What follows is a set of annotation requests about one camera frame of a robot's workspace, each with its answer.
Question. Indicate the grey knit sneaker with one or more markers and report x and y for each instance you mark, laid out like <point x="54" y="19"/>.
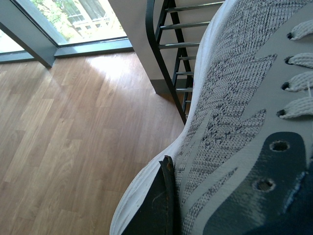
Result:
<point x="243" y="164"/>

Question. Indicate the black metal shoe rack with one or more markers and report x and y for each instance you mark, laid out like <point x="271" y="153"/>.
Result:
<point x="169" y="34"/>

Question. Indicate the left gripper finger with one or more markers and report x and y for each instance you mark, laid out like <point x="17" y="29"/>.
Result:
<point x="160" y="213"/>

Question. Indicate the grey window frame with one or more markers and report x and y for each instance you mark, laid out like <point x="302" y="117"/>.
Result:
<point x="39" y="42"/>

